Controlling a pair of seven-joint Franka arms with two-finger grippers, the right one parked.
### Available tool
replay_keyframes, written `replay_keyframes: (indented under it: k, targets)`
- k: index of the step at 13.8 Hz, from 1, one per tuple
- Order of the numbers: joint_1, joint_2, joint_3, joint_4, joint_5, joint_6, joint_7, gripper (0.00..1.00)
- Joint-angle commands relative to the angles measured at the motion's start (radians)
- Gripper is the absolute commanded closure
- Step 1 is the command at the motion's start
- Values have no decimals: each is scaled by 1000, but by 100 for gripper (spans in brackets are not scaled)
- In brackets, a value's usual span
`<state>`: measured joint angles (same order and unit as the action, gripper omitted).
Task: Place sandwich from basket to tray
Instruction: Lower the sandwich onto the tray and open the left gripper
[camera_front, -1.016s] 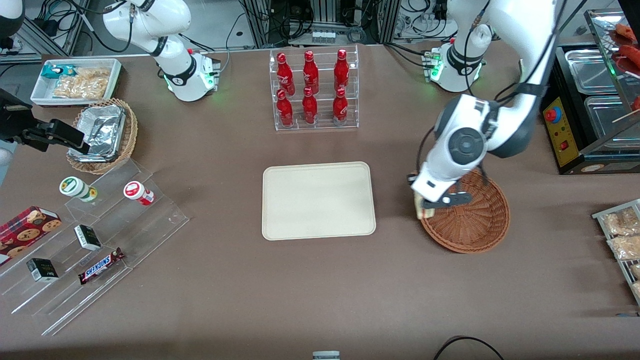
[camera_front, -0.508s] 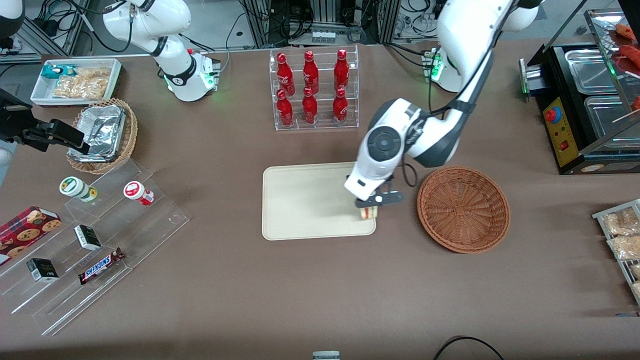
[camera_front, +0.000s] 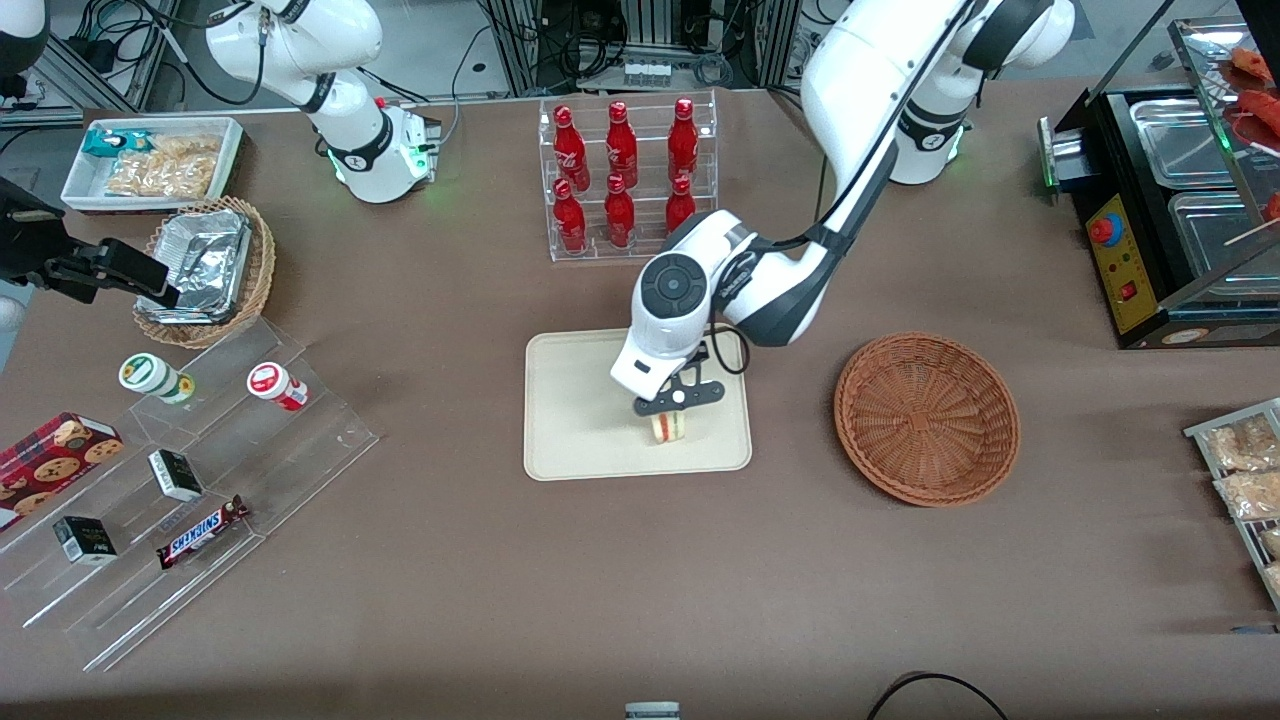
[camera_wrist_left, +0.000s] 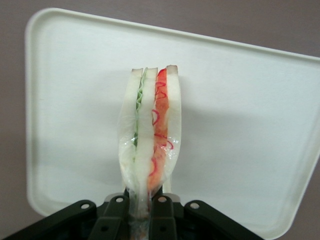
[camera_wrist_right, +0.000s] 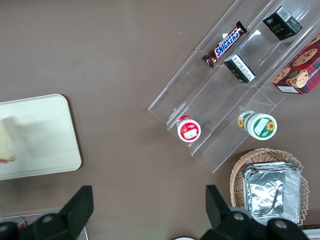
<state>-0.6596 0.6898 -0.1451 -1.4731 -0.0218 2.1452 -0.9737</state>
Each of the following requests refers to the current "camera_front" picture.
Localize light wicker basket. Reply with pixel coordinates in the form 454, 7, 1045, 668
132, 196, 277, 350

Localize grey snack display tray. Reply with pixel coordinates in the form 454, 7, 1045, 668
1183, 397, 1280, 611

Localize black box with white label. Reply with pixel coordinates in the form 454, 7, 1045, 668
148, 449, 204, 503

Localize teal snack packet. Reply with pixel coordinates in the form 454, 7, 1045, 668
82, 128, 156, 161

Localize red cola bottle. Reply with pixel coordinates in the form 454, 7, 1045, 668
665, 176, 697, 236
606, 101, 639, 188
553, 105, 591, 191
668, 97, 700, 184
552, 179, 588, 253
604, 174, 636, 248

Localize stacked aluminium foil trays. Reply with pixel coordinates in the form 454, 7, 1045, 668
135, 208, 253, 326

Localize green sunflower lidded cup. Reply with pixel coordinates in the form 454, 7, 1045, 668
118, 353, 196, 405

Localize clear acrylic tiered shelf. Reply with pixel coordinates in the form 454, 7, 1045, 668
0, 318, 381, 673

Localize steel warmer pan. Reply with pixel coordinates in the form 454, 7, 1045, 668
1168, 190, 1280, 291
1130, 97, 1241, 189

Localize brown round wicker basket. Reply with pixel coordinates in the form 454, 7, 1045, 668
833, 332, 1021, 508

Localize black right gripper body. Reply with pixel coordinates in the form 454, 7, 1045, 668
0, 178, 66, 286

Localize black box with face print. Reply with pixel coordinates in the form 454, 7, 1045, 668
52, 516, 118, 565

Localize red sausage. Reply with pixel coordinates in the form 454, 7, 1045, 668
1235, 88, 1280, 151
1230, 45, 1276, 86

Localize aluminium frame rack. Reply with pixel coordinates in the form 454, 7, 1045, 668
480, 0, 831, 96

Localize red lidded yogurt cup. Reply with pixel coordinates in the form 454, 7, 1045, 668
247, 362, 310, 412

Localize black food warmer appliance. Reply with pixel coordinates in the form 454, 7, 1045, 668
1037, 15, 1280, 351

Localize clear bag of chips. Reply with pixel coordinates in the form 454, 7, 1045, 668
105, 135, 223, 199

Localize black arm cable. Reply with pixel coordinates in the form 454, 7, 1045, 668
705, 0, 986, 377

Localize cream rectangular plastic tray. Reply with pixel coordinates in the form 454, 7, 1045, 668
523, 328, 753, 482

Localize Snickers chocolate bar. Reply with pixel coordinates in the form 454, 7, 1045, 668
156, 494, 251, 571

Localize white plastic bin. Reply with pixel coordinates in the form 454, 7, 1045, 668
60, 116, 245, 214

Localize red plaid cookie box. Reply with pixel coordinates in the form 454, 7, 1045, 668
0, 412, 125, 533

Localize clear acrylic bottle rack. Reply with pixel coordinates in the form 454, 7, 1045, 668
538, 88, 721, 263

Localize black cable loop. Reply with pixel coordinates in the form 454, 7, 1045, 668
865, 672, 1009, 720

